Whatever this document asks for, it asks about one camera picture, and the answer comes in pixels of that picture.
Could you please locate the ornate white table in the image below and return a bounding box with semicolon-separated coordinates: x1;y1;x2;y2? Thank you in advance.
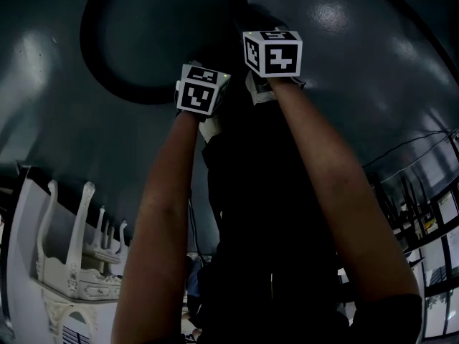
35;179;130;301

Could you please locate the person's left forearm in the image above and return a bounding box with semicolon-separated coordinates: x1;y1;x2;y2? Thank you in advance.
110;111;202;344

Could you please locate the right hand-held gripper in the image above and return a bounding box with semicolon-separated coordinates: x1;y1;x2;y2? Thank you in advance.
242;29;305;80

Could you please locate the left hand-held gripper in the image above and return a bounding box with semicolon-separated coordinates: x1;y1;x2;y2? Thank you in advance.
174;60;232;122

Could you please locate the person's right forearm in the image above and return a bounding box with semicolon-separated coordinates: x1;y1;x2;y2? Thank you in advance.
267;77;423;303

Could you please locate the black vacuum hose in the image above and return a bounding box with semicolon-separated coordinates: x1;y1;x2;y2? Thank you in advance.
79;0;459;106

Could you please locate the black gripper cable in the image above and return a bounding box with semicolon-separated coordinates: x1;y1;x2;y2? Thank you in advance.
187;191;206;262

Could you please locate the person's black clothing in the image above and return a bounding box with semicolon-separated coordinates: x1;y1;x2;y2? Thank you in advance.
143;98;425;344

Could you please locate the person's white left shoe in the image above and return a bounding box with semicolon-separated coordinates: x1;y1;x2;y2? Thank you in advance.
199;115;224;145

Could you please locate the ornate white dresser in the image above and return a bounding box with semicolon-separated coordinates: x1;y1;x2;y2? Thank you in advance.
6;176;123;344

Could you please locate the black floor cable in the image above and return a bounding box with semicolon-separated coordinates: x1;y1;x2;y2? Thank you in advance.
361;129;459;168

